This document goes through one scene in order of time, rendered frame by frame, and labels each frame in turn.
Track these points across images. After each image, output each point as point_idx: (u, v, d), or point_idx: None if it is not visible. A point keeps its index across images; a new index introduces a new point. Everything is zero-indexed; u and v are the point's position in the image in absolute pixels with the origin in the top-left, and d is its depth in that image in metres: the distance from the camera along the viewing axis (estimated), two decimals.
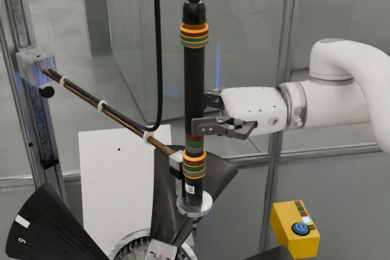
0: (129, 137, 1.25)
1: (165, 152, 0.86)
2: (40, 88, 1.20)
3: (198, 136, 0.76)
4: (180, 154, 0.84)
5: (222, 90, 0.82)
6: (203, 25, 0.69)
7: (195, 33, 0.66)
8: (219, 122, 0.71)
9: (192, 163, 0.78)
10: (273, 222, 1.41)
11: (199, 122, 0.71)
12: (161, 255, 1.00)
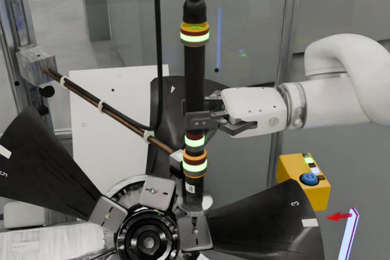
0: (123, 78, 1.16)
1: (166, 151, 0.86)
2: (40, 87, 1.20)
3: (198, 134, 0.76)
4: (180, 153, 0.84)
5: (219, 94, 0.80)
6: (203, 24, 0.69)
7: (196, 32, 0.66)
8: (210, 115, 0.73)
9: (192, 162, 0.78)
10: (279, 176, 1.32)
11: (193, 116, 0.73)
12: (157, 191, 0.90)
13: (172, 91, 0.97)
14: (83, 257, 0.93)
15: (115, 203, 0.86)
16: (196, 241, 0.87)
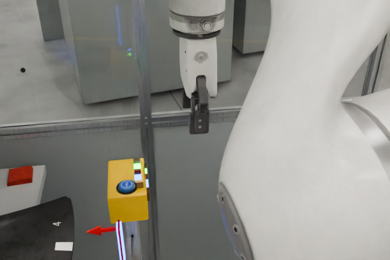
0: None
1: None
2: None
3: None
4: None
5: None
6: None
7: None
8: (192, 114, 0.69)
9: None
10: None
11: (193, 127, 0.72)
12: None
13: (53, 224, 0.88)
14: None
15: None
16: None
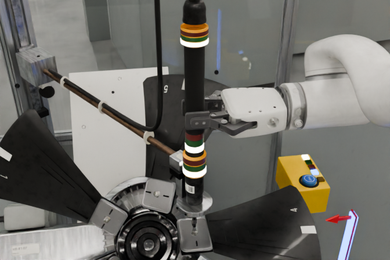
0: (123, 79, 1.16)
1: (165, 152, 0.86)
2: (40, 88, 1.20)
3: (198, 136, 0.76)
4: (180, 154, 0.84)
5: (219, 94, 0.80)
6: (203, 25, 0.69)
7: (195, 33, 0.66)
8: (210, 115, 0.73)
9: (192, 163, 0.78)
10: (279, 177, 1.32)
11: (193, 116, 0.73)
12: (195, 235, 0.91)
13: (291, 210, 0.96)
14: None
15: (173, 198, 0.88)
16: None
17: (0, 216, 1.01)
